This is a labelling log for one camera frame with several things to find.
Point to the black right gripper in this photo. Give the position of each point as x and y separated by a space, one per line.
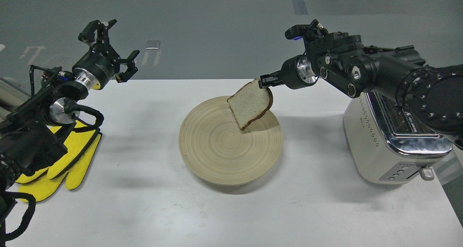
296 73

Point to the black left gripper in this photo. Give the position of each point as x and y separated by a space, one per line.
101 63

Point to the slice of brown bread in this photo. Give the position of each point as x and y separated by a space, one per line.
250 103

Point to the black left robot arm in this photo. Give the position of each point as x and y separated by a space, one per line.
33 135

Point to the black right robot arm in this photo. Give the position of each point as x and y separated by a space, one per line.
433 95

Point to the cream and chrome toaster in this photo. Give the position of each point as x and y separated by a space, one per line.
388 144

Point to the grey floor socket plate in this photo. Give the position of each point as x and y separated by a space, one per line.
152 45

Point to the round wooden plate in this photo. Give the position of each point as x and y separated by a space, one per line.
217 151

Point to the yellow oven mitt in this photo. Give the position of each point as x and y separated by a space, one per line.
70 169

